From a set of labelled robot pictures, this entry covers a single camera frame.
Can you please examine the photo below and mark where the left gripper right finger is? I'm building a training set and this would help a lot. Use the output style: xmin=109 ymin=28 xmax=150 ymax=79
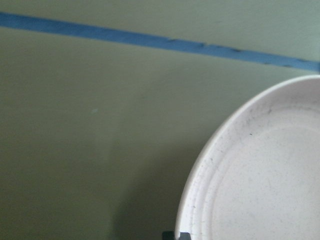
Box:
xmin=179 ymin=232 xmax=191 ymax=240

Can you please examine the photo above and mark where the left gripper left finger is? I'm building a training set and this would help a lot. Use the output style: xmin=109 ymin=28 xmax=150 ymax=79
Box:
xmin=161 ymin=231 xmax=175 ymax=240

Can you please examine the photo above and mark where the pink plate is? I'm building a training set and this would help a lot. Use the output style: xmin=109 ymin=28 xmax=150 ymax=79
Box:
xmin=174 ymin=75 xmax=320 ymax=240

